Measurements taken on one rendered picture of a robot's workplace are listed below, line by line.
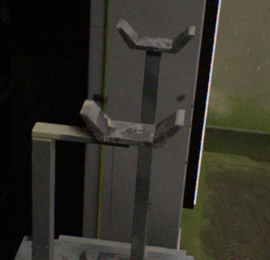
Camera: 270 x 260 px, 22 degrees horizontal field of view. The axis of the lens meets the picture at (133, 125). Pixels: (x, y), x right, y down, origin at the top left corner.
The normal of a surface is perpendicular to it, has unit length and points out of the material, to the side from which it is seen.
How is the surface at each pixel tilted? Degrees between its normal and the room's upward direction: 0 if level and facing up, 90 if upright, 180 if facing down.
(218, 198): 0
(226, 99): 57
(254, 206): 0
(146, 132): 0
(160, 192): 90
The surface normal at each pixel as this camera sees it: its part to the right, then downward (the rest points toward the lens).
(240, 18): -0.07, -0.11
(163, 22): -0.12, 0.45
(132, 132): 0.06, -0.89
